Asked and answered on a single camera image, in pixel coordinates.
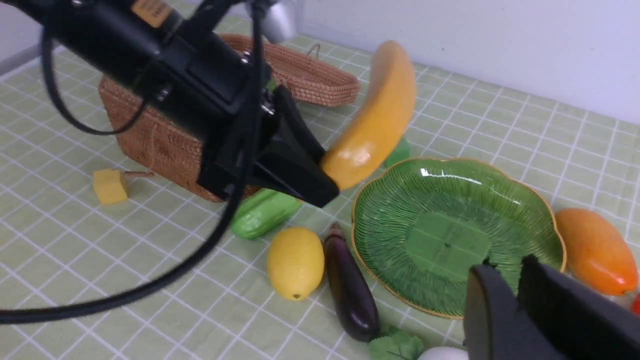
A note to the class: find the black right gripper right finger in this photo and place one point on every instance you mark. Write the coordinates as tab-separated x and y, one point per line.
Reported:
577	321

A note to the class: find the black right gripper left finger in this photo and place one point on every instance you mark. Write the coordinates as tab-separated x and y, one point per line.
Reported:
496	327

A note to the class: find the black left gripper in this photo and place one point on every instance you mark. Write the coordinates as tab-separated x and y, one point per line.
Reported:
214	93

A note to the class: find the orange plastic carrot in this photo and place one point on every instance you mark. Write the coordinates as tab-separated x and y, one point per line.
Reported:
635	305

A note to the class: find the green plastic cucumber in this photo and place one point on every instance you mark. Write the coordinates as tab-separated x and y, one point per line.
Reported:
263	211

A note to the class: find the yellow plastic lemon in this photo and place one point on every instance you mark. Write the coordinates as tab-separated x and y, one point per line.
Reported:
295	263

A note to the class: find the white plastic radish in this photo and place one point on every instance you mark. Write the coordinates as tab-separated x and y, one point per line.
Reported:
396	344

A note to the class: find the yellow plastic banana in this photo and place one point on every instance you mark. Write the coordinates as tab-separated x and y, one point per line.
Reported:
380	122

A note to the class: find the purple plastic eggplant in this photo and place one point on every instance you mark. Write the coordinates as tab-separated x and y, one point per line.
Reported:
353	301

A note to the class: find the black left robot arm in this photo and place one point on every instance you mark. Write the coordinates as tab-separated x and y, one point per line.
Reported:
250	135

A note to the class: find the orange plastic mango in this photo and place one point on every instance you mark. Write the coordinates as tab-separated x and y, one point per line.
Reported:
597	254

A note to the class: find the green foam cube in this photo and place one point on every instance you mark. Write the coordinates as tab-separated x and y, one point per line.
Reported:
400	153

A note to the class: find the green glass leaf plate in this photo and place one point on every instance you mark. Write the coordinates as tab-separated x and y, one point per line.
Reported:
421	225

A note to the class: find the woven wicker basket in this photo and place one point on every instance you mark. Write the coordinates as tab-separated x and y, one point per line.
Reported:
156	143

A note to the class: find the yellow foam cube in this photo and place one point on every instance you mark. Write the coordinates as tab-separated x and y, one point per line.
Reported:
109	185

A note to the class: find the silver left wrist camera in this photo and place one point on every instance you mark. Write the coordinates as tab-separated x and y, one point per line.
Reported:
282	19

